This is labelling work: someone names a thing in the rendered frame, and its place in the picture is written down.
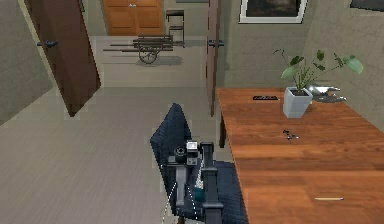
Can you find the orange wooden door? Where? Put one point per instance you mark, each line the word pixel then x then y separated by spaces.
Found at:
pixel 133 20

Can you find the green plant in white pot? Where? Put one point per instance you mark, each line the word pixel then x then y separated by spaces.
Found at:
pixel 296 101

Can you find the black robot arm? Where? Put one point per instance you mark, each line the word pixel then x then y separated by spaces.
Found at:
pixel 211 186

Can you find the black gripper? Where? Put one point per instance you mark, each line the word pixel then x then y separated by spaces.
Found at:
pixel 180 155

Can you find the brown wooden table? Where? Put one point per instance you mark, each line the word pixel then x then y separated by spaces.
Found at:
pixel 300 160

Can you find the black remote control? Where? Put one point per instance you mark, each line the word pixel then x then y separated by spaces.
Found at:
pixel 265 98

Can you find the dark wooden wheeled cart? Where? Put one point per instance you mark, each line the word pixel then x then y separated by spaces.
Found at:
pixel 151 45

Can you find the dark brown room door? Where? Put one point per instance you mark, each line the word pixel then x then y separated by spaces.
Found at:
pixel 66 56
pixel 212 66

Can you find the dark framed wall picture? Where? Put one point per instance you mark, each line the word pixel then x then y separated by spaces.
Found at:
pixel 366 4

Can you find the white framed dark picture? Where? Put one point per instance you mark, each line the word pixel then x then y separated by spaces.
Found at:
pixel 272 10

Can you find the dark blue chair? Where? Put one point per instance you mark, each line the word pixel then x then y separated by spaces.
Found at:
pixel 170 133

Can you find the dark tall stool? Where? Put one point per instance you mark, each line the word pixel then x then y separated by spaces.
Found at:
pixel 175 20

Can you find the small dark key bunch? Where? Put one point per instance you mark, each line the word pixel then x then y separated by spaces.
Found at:
pixel 289 135

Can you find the silver metal object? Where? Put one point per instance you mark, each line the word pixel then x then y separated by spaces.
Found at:
pixel 325 92

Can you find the pale yellow pencil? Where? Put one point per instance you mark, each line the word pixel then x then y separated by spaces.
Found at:
pixel 328 199

